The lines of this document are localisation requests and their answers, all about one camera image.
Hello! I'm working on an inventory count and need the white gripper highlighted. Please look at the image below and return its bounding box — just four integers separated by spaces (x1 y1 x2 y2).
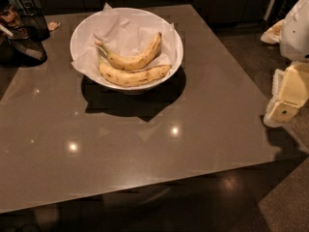
264 0 309 128

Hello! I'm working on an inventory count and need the yellow banana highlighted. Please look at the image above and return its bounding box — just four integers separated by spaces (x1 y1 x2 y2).
95 32 162 71
98 55 172 88

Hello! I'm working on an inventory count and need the white bowl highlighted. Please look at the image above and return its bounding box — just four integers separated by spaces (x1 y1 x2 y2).
70 7 184 93

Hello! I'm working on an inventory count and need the white paper liner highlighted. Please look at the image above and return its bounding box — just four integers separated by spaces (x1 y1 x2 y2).
70 2 179 85

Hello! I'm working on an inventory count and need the small crumpled wrapper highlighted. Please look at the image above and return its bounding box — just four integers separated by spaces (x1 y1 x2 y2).
47 21 61 31

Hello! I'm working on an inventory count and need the black mesh basket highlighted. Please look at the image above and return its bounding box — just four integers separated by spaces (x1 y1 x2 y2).
19 7 50 41

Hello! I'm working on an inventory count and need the dark clutter pile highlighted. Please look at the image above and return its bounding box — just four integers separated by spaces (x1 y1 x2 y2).
0 0 47 66

